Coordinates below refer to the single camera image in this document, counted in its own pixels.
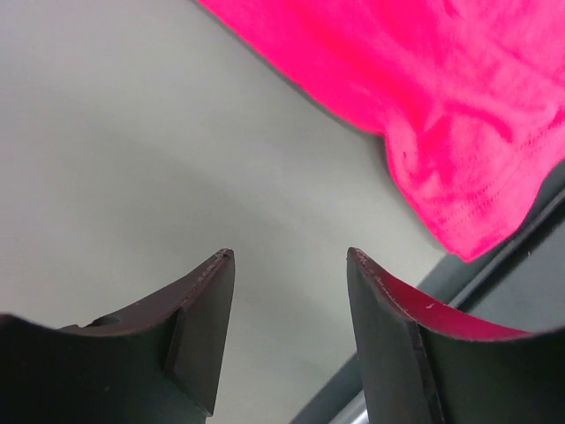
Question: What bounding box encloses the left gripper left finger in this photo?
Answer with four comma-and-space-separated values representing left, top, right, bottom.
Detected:
1, 249, 235, 423

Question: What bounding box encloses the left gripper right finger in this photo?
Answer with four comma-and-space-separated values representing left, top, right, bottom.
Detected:
347, 248, 564, 423

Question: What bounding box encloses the pink t-shirt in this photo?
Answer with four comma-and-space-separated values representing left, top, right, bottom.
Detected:
205, 1, 564, 261

